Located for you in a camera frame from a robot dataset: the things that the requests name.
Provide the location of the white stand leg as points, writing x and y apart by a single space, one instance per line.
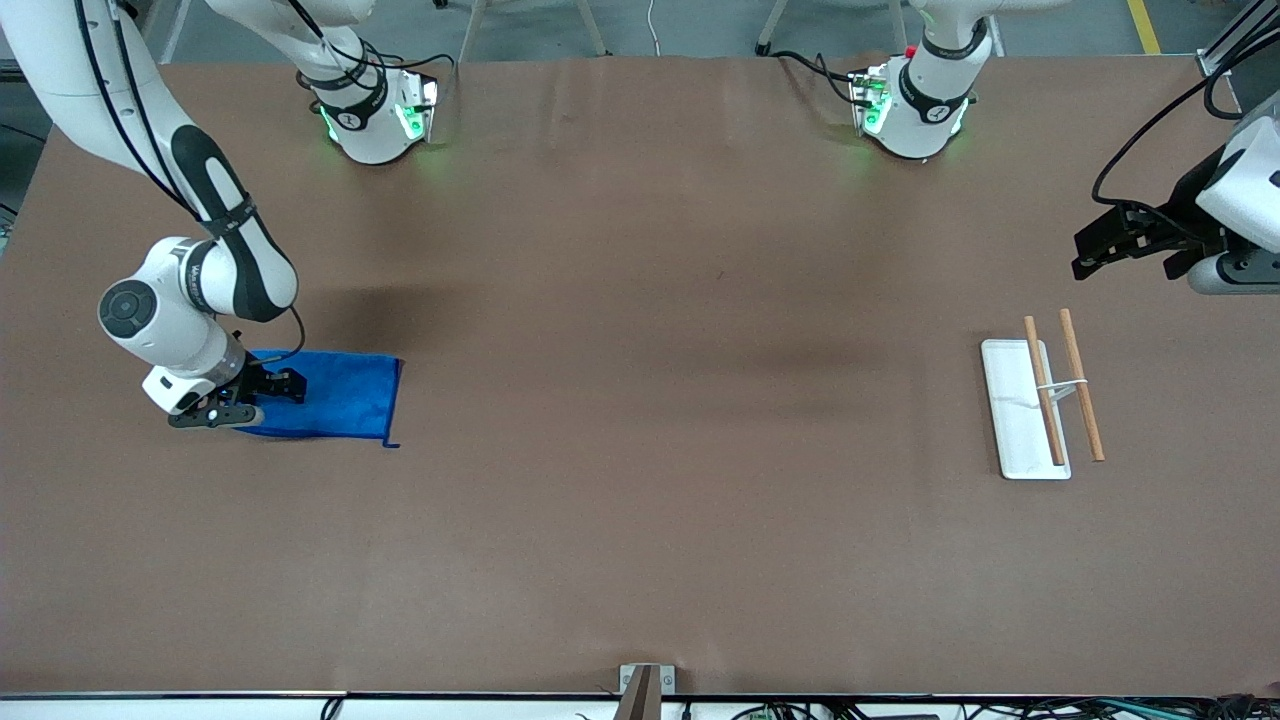
773 25
473 25
592 25

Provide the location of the white left base connector box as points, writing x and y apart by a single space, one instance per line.
870 100

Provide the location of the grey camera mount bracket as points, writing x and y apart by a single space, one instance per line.
640 695

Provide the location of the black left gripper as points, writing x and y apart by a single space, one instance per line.
1186 211

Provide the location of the brown paper table cover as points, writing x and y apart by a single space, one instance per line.
640 500

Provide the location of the white base connector box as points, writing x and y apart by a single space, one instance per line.
420 105
870 100

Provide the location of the white right base connector box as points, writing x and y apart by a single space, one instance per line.
420 105

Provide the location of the blue towel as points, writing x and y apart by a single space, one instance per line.
350 400

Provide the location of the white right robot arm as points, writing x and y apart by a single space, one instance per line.
60 60

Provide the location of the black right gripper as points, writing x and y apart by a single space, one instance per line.
254 378

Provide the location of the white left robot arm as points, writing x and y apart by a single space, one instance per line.
925 100

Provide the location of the wooden rack rod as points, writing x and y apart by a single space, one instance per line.
1044 390
1090 420

